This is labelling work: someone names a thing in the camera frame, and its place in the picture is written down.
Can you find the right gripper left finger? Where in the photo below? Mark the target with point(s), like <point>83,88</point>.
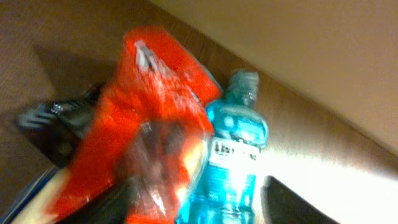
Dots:
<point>111,207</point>

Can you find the black red snack wrapper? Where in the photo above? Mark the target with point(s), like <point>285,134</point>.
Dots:
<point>56,128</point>

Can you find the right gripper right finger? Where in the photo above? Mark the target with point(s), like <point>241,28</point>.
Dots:
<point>281,204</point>

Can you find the blue mouthwash bottle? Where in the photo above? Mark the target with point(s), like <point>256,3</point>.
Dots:
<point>225,191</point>

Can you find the red candy bag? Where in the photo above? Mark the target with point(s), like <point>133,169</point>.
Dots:
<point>150,127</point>

